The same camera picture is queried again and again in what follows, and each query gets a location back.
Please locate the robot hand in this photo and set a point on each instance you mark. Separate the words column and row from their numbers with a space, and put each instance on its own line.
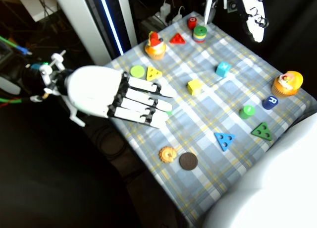
column 255, row 17
column 94, row 89

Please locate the teal cube block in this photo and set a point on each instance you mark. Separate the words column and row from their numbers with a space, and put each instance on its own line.
column 223, row 69

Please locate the green round cookie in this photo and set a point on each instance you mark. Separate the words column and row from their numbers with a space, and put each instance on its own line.
column 137, row 71

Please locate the yellow triangle block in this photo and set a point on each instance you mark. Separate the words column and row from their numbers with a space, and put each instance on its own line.
column 151, row 75

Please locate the red cylinder block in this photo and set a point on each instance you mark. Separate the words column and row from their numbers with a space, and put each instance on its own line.
column 192, row 23

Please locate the white column with blue light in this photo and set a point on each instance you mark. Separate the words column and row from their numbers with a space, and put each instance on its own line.
column 71, row 19

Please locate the strawberry toy cupcake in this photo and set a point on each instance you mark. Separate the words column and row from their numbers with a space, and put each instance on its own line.
column 155, row 48

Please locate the peach toy cupcake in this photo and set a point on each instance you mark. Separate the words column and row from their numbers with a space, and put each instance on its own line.
column 287, row 85

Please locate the small white plug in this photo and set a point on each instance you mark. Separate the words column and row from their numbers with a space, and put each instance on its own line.
column 178, row 17

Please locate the red triangle block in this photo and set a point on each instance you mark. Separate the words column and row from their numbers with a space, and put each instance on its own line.
column 177, row 40

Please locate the blue cylinder block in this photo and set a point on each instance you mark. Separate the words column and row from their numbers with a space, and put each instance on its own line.
column 270, row 102

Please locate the large white charger plug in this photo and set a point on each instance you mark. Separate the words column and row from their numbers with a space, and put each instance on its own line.
column 165, row 10

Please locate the yellow cube block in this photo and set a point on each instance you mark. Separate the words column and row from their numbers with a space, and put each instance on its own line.
column 195, row 87

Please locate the white power strip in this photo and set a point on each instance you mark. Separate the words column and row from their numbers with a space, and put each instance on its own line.
column 161, row 19

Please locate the green cylinder block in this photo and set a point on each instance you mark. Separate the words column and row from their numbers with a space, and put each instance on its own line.
column 247, row 112

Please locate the tan flower cookie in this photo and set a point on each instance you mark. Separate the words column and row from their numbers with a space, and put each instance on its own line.
column 164, row 154

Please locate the white background box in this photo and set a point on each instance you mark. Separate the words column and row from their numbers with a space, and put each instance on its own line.
column 39, row 5

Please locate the plaid tablecloth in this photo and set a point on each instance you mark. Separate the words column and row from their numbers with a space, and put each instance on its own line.
column 210, row 114

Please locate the green triangle block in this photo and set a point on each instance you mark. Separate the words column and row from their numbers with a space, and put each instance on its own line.
column 258, row 135

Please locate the brown round cookie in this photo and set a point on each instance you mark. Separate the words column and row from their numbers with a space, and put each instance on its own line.
column 188, row 161

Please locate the blue triangle block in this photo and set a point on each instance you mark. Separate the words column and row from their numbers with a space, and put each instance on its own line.
column 219, row 136

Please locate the large white rounded shell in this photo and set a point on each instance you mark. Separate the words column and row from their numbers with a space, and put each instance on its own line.
column 272, row 183

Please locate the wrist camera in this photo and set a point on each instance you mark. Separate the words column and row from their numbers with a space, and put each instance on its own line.
column 232, row 5

